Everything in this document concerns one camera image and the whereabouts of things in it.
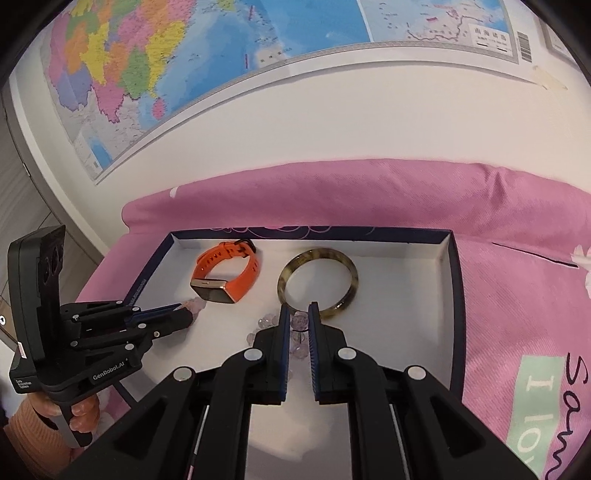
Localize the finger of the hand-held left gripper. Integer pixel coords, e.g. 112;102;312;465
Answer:
60;299;184;325
68;309;195;360

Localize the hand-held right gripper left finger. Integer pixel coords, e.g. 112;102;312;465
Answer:
55;305;293;480

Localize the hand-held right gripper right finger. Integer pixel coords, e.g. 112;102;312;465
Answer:
307;301;541;480

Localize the clear bead bracelet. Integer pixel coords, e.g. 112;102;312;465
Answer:
247;311;310;361

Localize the dark blue box lid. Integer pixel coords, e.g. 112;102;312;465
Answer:
117;226;465;402

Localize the person's left forearm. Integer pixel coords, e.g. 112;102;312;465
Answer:
2;397;75;467

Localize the person's left hand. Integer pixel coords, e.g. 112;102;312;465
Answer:
30;392;101;437

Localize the orange smart band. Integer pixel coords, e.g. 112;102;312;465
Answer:
191;240;260;304

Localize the tortoiseshell bangle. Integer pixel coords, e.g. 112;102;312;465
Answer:
277;248;360;319

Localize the grey wooden door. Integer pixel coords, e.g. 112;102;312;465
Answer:
0;88;109;333

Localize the pink printed blanket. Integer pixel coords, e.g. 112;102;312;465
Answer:
76;159;591;480

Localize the piece of clear tape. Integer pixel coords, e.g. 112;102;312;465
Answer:
531;65;570;92

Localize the colourful wall map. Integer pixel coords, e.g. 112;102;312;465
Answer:
39;0;536;185

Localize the white wall socket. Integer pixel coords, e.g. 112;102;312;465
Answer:
540;23;575;58

